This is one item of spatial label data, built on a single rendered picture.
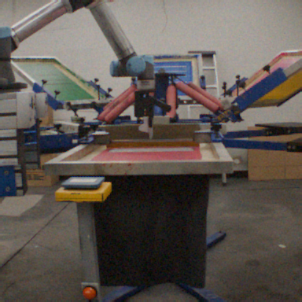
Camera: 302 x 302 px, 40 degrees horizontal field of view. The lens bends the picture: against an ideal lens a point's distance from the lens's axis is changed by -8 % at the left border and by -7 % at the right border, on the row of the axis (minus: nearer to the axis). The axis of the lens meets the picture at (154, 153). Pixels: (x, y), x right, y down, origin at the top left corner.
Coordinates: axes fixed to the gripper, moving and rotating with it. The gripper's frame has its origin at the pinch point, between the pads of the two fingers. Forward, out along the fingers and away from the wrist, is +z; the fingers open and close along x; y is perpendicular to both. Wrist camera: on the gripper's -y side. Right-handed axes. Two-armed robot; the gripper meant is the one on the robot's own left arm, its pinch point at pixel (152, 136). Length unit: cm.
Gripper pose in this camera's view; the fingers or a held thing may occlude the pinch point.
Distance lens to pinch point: 191.7
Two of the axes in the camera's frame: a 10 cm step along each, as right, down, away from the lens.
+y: -10.0, 0.2, 0.8
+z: 0.3, 9.9, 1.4
